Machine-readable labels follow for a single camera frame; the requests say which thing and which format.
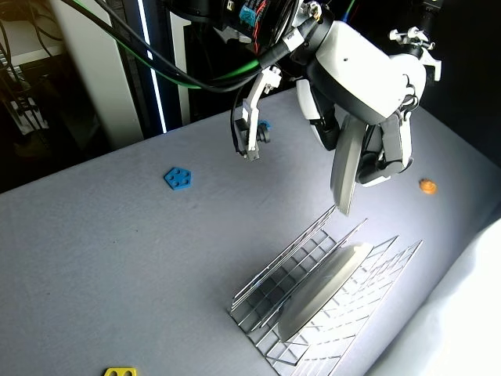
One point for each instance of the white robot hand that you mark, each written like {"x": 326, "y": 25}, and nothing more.
{"x": 352, "y": 78}
{"x": 417, "y": 74}

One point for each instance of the black-rimmed white printed plate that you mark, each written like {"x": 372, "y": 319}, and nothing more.
{"x": 344, "y": 176}

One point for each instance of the plain white plate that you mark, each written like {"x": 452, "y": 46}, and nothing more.
{"x": 321, "y": 290}

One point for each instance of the blue rectangular block with holes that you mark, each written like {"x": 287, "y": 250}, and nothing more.
{"x": 266, "y": 125}

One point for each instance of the orange toy bread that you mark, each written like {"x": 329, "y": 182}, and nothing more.
{"x": 428, "y": 186}

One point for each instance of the blue-white light strip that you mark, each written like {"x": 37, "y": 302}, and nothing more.
{"x": 154, "y": 78}

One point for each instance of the blue pentagon block with holes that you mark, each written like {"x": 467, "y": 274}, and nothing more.
{"x": 178, "y": 179}

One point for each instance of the white cabinet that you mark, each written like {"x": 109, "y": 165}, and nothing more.
{"x": 98, "y": 78}

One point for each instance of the grey table cloth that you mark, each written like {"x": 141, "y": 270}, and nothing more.
{"x": 117, "y": 254}

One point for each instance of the yellow block with holes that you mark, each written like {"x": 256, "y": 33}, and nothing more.
{"x": 119, "y": 372}

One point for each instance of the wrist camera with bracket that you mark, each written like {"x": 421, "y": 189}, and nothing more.
{"x": 432, "y": 66}
{"x": 250, "y": 109}

